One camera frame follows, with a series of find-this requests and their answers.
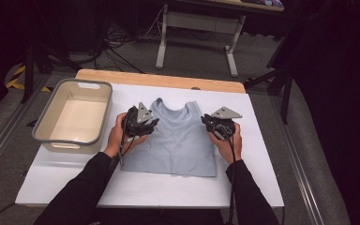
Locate grey metal-legged desk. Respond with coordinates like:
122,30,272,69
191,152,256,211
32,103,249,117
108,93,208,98
155,0,285,78

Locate grey ribbed sock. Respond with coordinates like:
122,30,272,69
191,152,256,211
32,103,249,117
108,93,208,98
14,82,285,209

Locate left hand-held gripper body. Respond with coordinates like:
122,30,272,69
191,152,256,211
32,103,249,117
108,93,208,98
122,101,155,139

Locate person's right hand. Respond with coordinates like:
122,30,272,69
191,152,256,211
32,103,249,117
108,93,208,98
208,122,243,166

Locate black floor cables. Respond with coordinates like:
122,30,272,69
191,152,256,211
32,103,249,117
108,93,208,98
87,6,167,74

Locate person's dark clothed torso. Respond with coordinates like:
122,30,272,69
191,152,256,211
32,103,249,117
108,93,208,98
90,208,224,225

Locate light blue tank top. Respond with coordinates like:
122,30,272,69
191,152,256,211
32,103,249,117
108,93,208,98
120,97,218,178

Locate person's left hand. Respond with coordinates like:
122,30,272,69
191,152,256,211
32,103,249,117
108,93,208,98
103,112,149,158

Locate aluminium floor rail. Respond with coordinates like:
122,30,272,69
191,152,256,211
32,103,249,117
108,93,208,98
0,73,53,184
268,93,326,225

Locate hand-held gripper cable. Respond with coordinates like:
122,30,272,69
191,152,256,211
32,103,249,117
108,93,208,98
228,137,237,225
117,113,137,167

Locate beige plastic basket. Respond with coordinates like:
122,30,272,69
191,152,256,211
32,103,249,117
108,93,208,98
31,78,113,156

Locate colourful cloth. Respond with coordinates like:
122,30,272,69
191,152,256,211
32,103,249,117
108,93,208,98
240,0,285,8

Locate right hand-held gripper cable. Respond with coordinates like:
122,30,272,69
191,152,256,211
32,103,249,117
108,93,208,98
228,137,237,225

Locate yellow black hazard tape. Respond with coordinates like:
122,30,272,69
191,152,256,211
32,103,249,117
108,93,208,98
5,65,53,94

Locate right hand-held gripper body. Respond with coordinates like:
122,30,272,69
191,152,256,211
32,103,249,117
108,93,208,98
210,106,244,141

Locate left hand-held gripper cable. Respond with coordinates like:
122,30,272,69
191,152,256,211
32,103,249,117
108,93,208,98
117,113,137,167

